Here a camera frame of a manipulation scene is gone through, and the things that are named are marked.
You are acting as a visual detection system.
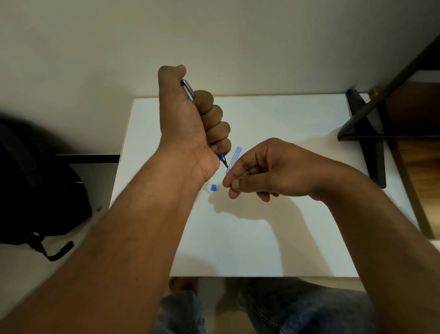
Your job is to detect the clear blue lead refill tube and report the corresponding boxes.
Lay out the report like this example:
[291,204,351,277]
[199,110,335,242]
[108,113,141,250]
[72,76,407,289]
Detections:
[225,145,243,174]

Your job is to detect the person's left hand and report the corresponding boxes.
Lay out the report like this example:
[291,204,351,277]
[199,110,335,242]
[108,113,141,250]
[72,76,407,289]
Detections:
[157,65,232,183]

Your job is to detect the black backpack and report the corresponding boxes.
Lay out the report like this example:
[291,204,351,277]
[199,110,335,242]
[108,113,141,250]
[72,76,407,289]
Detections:
[0,117,93,262]

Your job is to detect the brown wooden shelf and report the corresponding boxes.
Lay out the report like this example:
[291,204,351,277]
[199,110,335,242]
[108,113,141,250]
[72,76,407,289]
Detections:
[368,80,440,239]

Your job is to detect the person's left forearm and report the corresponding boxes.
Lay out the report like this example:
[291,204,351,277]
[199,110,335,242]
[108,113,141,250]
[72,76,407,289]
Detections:
[0,143,220,334]

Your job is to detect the person's right forearm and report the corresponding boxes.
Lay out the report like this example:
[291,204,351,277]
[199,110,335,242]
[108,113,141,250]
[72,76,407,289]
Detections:
[309,166,440,334]

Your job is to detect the person's blue jeans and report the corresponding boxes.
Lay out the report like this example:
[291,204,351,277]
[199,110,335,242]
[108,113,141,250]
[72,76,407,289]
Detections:
[151,277,382,334]

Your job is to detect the blue and silver mechanical pencil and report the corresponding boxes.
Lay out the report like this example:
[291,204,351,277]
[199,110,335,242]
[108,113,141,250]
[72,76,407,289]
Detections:
[180,79,229,169]

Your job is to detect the black metal rack frame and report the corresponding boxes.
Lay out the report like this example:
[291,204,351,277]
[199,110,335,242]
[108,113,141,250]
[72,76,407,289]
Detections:
[337,34,440,142]

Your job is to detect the black flat metal leg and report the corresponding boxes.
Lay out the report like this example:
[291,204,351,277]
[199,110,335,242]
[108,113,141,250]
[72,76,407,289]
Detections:
[346,88,388,189]

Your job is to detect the person's right hand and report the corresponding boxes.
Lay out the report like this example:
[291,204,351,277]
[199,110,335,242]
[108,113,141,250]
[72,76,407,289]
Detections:
[222,138,340,203]

